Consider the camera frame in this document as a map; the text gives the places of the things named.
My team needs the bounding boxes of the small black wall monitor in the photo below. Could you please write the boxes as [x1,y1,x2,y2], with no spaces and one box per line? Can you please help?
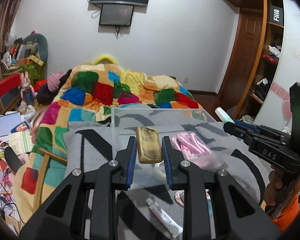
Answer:
[99,4,134,27]

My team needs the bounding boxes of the pink knitted hat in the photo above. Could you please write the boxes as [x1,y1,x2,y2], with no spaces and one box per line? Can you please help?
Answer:
[47,71,65,92]

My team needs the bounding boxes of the blue white booklet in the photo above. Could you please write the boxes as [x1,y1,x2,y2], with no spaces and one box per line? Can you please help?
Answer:
[0,112,21,137]

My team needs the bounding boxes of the colourful patchwork quilt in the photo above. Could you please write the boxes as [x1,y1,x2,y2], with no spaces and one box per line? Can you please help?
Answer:
[13,64,202,223]

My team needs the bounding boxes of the white sliding wardrobe door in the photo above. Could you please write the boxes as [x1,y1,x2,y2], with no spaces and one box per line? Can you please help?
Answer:
[254,0,300,130]

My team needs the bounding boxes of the yellow pillow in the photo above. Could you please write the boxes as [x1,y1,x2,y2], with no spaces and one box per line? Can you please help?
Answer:
[93,54,119,66]

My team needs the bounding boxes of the grey black patterned blanket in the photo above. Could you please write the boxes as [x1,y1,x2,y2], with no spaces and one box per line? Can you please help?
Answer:
[63,104,268,239]

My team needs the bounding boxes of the white ointment tube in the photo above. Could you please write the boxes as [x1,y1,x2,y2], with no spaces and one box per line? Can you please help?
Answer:
[146,198,183,238]

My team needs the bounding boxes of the green gift box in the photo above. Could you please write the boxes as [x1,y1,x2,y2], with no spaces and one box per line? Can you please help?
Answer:
[20,61,46,85]

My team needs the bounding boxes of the clear acrylic storage box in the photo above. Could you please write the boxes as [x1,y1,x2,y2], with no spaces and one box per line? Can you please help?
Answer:
[110,106,224,188]

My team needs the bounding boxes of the pink rope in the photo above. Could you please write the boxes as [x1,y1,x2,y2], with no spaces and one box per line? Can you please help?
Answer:
[170,132,222,170]

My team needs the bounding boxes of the red long box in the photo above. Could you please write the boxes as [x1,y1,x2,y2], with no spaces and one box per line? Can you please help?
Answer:
[0,73,21,97]

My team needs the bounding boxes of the wooden wardrobe shelving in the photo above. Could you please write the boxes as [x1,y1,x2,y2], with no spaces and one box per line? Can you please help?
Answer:
[217,0,284,119]

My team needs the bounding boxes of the black Fiio box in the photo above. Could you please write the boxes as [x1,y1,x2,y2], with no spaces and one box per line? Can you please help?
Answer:
[269,5,284,27]

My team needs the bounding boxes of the wooden chair frame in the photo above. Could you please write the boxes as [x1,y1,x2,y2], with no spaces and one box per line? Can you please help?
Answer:
[33,148,67,212]

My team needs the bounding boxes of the pink rabbit bottle toy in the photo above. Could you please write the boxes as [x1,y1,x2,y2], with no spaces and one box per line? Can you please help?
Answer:
[20,72,36,106]

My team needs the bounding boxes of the right hand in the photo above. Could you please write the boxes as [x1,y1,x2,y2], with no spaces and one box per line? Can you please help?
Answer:
[264,165,300,206]

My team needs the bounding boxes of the brown wooden door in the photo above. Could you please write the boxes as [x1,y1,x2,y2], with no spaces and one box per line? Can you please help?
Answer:
[219,10,263,109]

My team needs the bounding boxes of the white sneakers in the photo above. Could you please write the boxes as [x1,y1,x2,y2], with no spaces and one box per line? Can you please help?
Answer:
[240,115,254,125]

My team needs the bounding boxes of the grey green neck pillow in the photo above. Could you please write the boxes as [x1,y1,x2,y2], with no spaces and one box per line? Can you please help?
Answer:
[24,34,48,63]

